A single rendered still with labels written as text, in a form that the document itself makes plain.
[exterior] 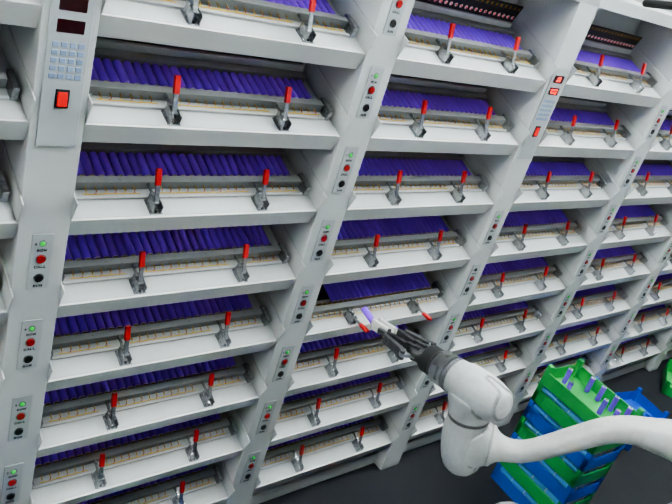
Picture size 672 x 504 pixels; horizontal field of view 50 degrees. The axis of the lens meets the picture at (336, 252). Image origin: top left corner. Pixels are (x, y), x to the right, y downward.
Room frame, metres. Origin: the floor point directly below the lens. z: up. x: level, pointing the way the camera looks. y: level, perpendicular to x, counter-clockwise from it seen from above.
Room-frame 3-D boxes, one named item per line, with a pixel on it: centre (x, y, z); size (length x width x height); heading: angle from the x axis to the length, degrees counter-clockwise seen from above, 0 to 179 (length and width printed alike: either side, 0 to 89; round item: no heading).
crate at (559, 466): (2.25, -1.03, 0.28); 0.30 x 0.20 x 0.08; 41
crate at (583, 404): (2.25, -1.03, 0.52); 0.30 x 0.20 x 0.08; 41
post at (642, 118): (2.73, -0.87, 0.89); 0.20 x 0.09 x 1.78; 46
